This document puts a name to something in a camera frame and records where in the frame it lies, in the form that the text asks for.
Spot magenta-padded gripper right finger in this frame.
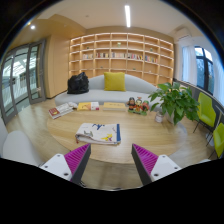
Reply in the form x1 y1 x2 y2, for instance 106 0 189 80
131 143 183 186

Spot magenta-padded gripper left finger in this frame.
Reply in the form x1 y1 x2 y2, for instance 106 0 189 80
39 143 92 186

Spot white towel with animal print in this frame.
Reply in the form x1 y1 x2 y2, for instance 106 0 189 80
74 122 122 146

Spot small white pot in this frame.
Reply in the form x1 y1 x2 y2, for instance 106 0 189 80
154 110 165 124

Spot red and white book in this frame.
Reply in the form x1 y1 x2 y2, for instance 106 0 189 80
48 102 75 120

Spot small patterned pouch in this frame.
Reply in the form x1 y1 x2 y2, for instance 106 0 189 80
67 101 79 110

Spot colourful figurine group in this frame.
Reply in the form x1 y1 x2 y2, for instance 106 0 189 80
126 96 151 117

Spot green chair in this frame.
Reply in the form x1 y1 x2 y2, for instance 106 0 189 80
208 121 224 160
192 91 218 134

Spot yellow and orange book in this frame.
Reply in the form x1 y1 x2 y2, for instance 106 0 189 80
76 101 101 112

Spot green potted plant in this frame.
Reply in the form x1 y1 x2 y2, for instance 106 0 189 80
148 81 201 126

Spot flat yellow book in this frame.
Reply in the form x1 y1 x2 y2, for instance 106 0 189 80
101 101 128 112

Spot grey curved sofa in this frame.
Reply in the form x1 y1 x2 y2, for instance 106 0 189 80
54 73 164 108

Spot black bag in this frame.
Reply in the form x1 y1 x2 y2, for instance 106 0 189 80
66 71 90 95

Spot yellow cushion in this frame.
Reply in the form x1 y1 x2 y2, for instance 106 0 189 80
103 71 127 92

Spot grey-framed glass doors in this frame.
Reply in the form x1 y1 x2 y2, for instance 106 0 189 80
0 39 47 125

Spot window with white curtain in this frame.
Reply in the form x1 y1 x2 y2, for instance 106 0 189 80
181 44 224 106

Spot white air conditioner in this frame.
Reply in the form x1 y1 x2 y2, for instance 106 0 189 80
173 27 194 43

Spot long ceiling light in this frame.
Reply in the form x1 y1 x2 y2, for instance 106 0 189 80
124 4 132 29

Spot wooden wall shelf unit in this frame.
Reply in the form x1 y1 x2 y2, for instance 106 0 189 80
68 32 175 87

